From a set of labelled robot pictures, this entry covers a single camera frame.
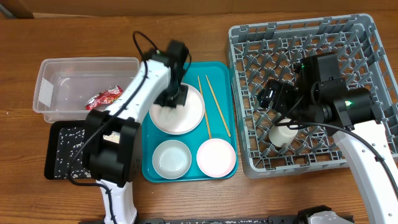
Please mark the black tray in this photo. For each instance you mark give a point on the black tray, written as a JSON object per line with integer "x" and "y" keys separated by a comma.
{"x": 53, "y": 140}

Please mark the white tissue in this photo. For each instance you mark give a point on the white tissue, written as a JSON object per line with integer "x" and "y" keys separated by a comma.
{"x": 165, "y": 113}

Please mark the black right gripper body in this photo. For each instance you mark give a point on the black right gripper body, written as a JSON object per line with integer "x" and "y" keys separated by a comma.
{"x": 286, "y": 98}

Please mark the white rice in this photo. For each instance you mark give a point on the white rice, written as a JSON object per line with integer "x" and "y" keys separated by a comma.
{"x": 70, "y": 140}

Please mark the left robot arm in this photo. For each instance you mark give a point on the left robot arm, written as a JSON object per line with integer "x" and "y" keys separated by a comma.
{"x": 108, "y": 150}

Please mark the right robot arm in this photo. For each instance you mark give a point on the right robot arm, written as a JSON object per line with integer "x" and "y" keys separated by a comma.
{"x": 352, "y": 118}

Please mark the large pink plate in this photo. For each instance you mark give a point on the large pink plate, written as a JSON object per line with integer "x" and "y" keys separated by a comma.
{"x": 190, "y": 115}

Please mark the red snack wrapper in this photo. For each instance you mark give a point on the red snack wrapper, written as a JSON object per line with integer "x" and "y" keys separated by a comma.
{"x": 106, "y": 97}

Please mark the wooden chopstick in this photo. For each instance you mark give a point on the wooden chopstick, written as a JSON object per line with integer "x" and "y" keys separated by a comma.
{"x": 218, "y": 107}
{"x": 204, "y": 105}

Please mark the left wooden chopstick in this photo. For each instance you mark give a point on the left wooden chopstick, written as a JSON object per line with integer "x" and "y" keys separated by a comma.
{"x": 204, "y": 105}

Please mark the clear plastic bin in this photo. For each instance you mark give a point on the clear plastic bin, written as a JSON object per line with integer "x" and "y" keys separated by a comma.
{"x": 65, "y": 85}

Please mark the teal serving tray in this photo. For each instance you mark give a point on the teal serving tray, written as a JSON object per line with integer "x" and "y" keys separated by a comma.
{"x": 153, "y": 136}

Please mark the grey dishwasher rack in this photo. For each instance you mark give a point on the grey dishwasher rack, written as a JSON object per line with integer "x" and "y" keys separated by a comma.
{"x": 260, "y": 52}

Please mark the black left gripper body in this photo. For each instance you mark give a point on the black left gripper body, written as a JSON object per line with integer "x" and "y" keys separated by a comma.
{"x": 176, "y": 92}

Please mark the white cup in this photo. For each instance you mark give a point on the white cup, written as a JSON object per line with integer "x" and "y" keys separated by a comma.
{"x": 282, "y": 136}

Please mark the right wooden chopstick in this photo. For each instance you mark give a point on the right wooden chopstick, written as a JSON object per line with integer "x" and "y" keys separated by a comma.
{"x": 218, "y": 107}

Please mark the grey bowl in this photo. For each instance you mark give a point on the grey bowl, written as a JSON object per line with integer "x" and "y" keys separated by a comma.
{"x": 171, "y": 159}

